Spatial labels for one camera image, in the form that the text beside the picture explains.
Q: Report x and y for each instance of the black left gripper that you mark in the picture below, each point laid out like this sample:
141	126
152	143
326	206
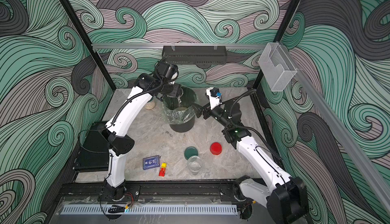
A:
175	91

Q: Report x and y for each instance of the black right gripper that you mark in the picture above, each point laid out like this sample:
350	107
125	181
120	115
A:
207	110

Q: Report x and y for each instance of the black bin with green liner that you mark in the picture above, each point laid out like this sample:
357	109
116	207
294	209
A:
181	118

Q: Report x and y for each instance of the red jar lid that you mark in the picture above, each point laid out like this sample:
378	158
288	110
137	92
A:
215	148

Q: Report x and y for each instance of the green jar lid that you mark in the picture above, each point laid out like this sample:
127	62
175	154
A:
190	151

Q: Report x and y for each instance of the glass oatmeal jar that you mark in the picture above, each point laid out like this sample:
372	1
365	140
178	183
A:
194	164

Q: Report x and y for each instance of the red-lidded oatmeal jar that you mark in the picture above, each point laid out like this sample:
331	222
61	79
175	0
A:
182	99

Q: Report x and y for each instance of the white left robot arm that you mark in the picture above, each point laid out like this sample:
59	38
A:
146	86

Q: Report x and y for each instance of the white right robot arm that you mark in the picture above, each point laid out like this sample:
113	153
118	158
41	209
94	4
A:
285	197

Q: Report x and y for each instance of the green-lidded oatmeal jar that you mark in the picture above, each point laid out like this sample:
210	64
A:
150	105

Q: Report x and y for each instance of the red yellow toy block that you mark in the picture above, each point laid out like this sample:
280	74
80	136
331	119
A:
162	170

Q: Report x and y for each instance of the blue card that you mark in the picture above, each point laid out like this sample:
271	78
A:
151	162

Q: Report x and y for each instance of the black flat tray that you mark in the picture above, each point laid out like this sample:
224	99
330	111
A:
93	152

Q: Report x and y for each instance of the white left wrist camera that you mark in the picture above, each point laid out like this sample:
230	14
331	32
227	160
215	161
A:
171	73

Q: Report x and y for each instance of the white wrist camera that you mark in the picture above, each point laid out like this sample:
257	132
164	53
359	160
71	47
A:
214	96
171	73

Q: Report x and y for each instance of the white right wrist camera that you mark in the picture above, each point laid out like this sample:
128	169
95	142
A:
214	96

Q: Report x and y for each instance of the black wall shelf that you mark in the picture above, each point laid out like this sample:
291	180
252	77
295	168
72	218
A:
195	55

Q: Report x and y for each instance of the aluminium wall rail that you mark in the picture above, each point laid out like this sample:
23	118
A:
139	45

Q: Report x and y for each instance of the clear acrylic wall holder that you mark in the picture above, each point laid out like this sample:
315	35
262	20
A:
277	66

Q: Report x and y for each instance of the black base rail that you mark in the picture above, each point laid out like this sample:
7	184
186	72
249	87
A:
225	190

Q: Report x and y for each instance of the white slotted cable duct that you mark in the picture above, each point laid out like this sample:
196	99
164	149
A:
153	209

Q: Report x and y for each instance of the black corner frame post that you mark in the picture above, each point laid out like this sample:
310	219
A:
86	40

